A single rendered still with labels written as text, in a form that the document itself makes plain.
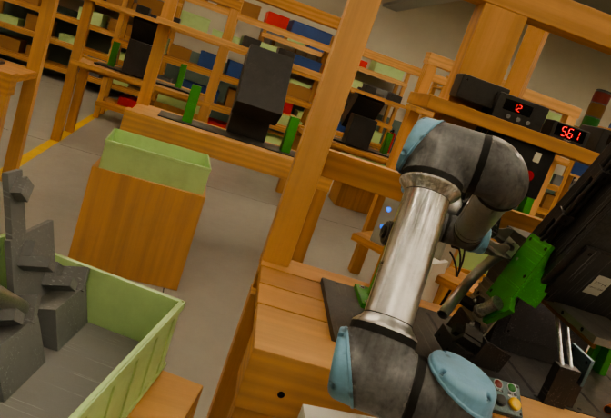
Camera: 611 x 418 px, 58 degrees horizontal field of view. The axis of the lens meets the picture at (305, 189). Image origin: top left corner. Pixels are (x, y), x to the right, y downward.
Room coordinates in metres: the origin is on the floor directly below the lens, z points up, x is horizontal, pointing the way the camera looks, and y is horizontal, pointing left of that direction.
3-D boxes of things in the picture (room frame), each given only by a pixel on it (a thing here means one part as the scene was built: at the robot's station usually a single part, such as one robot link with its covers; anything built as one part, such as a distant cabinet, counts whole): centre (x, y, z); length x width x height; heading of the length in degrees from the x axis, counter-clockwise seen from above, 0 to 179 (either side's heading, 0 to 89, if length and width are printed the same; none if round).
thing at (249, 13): (8.16, 1.76, 1.12); 3.01 x 0.54 x 2.24; 104
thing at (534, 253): (1.45, -0.64, 1.17); 0.13 x 0.12 x 0.20; 97
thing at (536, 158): (1.71, -0.58, 1.42); 0.17 x 0.12 x 0.15; 97
